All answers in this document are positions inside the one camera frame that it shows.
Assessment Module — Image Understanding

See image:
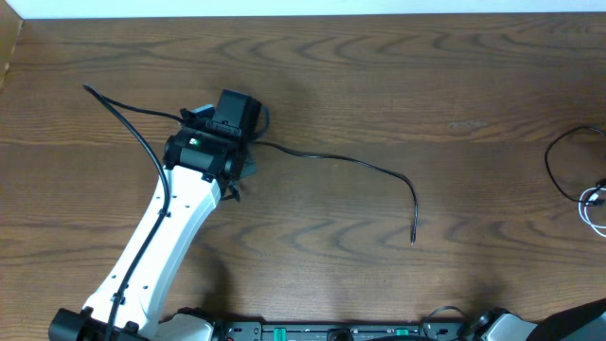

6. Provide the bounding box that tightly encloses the black USB cable blue plug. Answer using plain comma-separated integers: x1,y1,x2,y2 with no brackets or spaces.
252,141,419,245

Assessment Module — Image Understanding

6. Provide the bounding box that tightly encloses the white USB cable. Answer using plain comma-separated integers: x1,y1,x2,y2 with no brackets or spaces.
579,187,606,238

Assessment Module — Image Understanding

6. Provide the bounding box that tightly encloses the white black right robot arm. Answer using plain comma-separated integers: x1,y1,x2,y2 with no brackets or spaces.
464,298,605,341

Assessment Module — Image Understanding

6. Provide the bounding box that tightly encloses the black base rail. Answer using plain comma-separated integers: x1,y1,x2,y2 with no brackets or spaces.
210,306,469,341

